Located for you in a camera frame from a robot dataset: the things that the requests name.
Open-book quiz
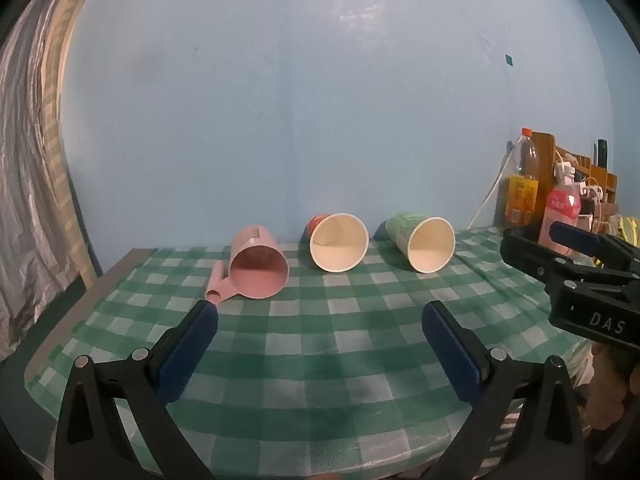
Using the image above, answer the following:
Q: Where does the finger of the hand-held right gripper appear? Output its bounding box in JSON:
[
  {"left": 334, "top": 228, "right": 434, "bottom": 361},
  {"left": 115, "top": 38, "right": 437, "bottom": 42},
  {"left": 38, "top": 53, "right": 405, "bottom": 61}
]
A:
[
  {"left": 501, "top": 227, "right": 576, "bottom": 288},
  {"left": 548, "top": 220, "right": 640, "bottom": 280}
]

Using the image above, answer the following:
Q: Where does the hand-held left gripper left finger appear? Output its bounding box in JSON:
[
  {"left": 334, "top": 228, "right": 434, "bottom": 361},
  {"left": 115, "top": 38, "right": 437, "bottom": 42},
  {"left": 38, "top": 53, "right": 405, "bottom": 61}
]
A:
[{"left": 54, "top": 300, "right": 219, "bottom": 480}]

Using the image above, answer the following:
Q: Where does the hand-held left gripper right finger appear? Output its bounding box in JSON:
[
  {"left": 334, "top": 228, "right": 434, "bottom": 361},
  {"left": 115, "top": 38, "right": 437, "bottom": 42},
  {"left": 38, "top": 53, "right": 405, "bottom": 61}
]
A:
[{"left": 421, "top": 300, "right": 586, "bottom": 480}]

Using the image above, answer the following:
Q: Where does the green patterned paper cup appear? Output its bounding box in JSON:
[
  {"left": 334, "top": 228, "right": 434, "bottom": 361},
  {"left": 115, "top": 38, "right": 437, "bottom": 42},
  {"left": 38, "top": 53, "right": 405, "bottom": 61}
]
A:
[{"left": 385, "top": 211, "right": 456, "bottom": 274}]

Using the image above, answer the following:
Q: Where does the red paper cup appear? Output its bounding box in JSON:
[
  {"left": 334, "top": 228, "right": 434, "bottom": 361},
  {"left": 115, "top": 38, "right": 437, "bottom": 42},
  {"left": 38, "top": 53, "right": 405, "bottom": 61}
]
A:
[{"left": 301, "top": 213, "right": 370, "bottom": 273}]

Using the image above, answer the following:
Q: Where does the person's right hand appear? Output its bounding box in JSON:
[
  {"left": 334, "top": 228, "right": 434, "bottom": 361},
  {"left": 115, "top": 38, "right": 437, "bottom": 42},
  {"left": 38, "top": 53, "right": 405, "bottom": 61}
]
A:
[{"left": 590, "top": 342, "right": 640, "bottom": 431}]

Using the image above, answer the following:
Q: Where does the pink drink bottle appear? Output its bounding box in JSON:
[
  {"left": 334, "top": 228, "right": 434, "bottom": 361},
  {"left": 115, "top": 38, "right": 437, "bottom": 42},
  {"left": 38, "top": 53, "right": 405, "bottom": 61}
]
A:
[{"left": 542, "top": 162, "right": 582, "bottom": 257}]

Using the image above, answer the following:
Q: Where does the yellow green cloth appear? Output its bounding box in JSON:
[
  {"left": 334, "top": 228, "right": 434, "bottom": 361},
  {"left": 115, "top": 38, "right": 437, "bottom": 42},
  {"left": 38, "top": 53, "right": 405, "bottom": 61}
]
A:
[{"left": 617, "top": 215, "right": 640, "bottom": 248}]

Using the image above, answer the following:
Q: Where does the orange drink bottle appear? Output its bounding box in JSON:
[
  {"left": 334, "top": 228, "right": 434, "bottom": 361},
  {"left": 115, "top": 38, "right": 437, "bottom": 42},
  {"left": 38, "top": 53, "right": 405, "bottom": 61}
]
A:
[{"left": 505, "top": 127, "right": 542, "bottom": 229}]

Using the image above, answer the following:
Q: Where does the wooden rack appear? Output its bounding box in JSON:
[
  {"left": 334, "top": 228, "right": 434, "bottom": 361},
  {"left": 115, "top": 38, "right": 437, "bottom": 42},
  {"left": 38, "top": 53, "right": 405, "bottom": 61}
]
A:
[{"left": 531, "top": 131, "right": 621, "bottom": 233}]

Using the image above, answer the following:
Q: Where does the green checked tablecloth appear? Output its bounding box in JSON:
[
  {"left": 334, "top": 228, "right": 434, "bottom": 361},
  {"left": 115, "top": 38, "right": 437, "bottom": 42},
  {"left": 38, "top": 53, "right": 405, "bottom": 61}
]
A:
[{"left": 25, "top": 225, "right": 598, "bottom": 480}]

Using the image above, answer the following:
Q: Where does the silver foil curtain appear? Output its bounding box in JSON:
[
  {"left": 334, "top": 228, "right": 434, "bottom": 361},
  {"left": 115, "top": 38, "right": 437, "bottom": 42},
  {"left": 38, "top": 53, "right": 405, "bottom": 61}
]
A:
[{"left": 0, "top": 0, "right": 103, "bottom": 361}]

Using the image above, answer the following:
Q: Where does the white cable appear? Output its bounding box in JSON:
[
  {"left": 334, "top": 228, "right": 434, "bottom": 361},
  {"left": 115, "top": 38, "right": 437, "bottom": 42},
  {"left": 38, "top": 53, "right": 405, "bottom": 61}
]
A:
[{"left": 467, "top": 152, "right": 516, "bottom": 231}]

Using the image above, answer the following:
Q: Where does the pink plastic cup with handle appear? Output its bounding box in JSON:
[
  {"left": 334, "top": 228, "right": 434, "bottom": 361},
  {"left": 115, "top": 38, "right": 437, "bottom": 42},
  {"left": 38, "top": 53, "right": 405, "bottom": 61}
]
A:
[{"left": 205, "top": 226, "right": 291, "bottom": 306}]

